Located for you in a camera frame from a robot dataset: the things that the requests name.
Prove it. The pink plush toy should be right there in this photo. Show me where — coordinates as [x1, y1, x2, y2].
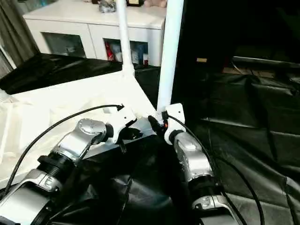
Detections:
[143, 0, 168, 8]

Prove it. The white plastic table top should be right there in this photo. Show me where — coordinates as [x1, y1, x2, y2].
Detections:
[0, 70, 162, 190]

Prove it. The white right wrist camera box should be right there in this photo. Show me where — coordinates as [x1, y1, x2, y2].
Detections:
[161, 103, 186, 144]

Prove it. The white plastic table leg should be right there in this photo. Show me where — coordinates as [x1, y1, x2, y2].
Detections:
[156, 0, 185, 114]
[114, 0, 136, 78]

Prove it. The grey curtain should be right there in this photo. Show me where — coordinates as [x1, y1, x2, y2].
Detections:
[0, 0, 39, 78]

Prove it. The white cabinet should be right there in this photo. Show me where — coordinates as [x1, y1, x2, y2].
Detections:
[22, 0, 168, 67]

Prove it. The black mat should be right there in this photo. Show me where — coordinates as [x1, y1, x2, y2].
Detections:
[0, 52, 300, 225]

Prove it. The silver metal rail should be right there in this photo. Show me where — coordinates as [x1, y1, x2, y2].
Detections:
[232, 56, 300, 67]

